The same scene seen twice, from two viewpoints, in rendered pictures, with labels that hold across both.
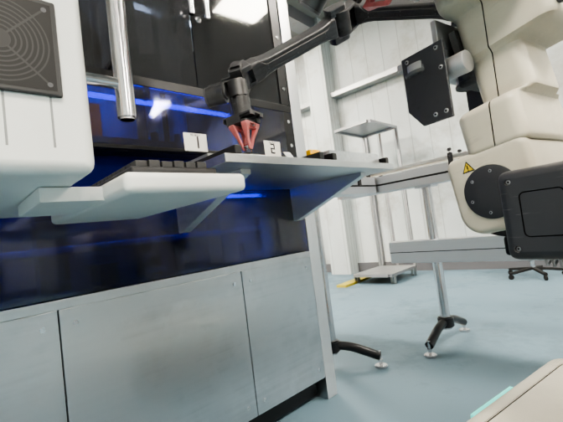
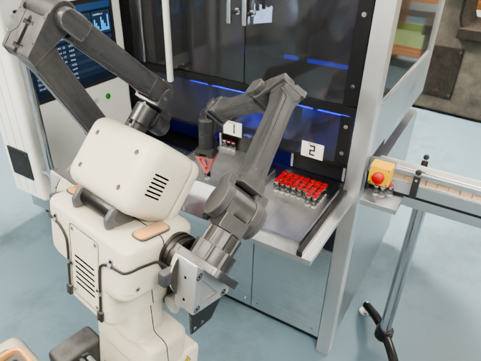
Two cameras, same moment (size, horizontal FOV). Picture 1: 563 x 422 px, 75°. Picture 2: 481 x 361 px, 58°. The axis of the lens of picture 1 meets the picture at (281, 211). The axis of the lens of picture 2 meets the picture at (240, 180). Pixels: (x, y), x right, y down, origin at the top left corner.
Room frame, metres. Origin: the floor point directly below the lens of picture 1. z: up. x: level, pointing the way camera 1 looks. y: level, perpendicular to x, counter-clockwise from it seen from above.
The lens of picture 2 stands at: (0.78, -1.28, 1.75)
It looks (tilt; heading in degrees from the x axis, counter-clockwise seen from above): 32 degrees down; 74
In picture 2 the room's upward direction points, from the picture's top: 1 degrees clockwise
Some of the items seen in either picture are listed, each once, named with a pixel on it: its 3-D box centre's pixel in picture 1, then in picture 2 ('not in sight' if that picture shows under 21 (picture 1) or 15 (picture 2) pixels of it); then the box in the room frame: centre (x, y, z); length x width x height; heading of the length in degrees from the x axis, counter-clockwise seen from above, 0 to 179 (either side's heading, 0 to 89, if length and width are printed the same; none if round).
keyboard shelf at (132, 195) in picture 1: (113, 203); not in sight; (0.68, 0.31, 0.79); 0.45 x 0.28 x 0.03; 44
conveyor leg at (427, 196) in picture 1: (436, 255); not in sight; (1.97, -0.79, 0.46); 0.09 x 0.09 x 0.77; 44
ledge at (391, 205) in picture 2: not in sight; (382, 198); (1.65, -0.14, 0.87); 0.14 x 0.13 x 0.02; 44
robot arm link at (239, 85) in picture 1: (236, 90); (206, 124); (1.04, 0.09, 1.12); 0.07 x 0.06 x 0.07; 77
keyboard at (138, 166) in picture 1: (128, 188); not in sight; (0.69, 0.28, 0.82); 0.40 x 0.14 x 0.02; 43
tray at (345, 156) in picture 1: (316, 168); (285, 205); (1.27, -0.14, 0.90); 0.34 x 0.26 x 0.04; 43
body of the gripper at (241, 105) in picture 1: (241, 110); (207, 142); (1.04, 0.08, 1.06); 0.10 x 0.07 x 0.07; 60
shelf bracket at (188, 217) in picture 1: (210, 204); not in sight; (1.00, 0.19, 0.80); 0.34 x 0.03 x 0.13; 44
